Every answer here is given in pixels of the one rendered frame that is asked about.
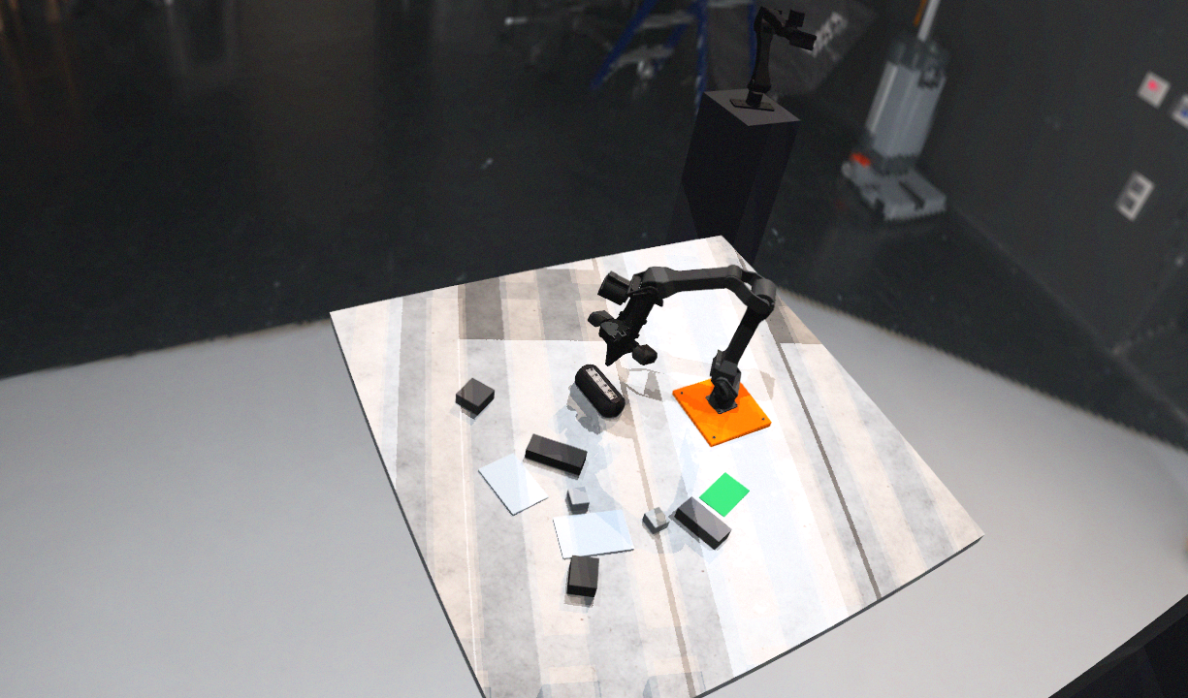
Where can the green flat square panel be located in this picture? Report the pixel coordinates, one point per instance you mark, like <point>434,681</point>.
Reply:
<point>724,494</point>

